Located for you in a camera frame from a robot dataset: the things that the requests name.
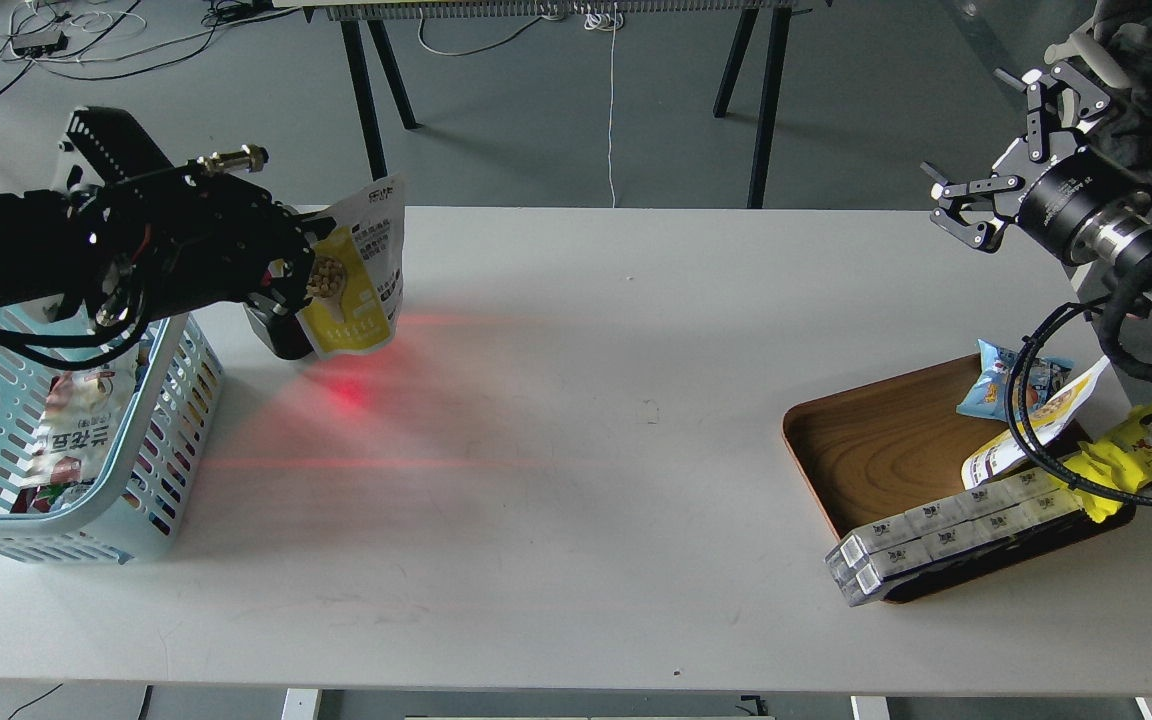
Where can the white red snack bag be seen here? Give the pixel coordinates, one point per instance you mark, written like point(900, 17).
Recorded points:
point(76, 420)

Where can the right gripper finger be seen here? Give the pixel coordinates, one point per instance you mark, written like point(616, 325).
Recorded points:
point(1062, 105)
point(976, 213)

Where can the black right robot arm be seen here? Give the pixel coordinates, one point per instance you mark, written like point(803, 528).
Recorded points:
point(1124, 243)

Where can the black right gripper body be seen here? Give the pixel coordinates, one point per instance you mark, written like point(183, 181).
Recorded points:
point(1060, 199)

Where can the blue snack packet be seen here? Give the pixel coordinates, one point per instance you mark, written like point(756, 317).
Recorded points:
point(985, 400)

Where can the yellow cartoon snack bag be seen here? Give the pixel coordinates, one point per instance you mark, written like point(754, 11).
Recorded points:
point(1122, 457)

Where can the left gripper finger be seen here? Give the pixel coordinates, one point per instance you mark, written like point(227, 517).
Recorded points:
point(278, 296)
point(303, 229)

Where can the yellow white snack pouch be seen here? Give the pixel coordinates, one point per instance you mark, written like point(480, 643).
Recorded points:
point(356, 288)

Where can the brown wooden tray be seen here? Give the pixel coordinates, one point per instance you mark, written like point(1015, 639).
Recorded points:
point(875, 451)

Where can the light blue plastic basket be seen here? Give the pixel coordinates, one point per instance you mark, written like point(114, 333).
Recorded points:
point(134, 504)

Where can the black barcode scanner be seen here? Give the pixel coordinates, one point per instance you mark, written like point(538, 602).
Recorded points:
point(279, 329)

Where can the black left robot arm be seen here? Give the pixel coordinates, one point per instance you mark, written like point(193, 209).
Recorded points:
point(54, 307)

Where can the white long snack box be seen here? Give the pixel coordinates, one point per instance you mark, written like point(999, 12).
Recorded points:
point(959, 538)

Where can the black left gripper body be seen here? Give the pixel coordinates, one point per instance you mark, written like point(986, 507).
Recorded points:
point(179, 236)

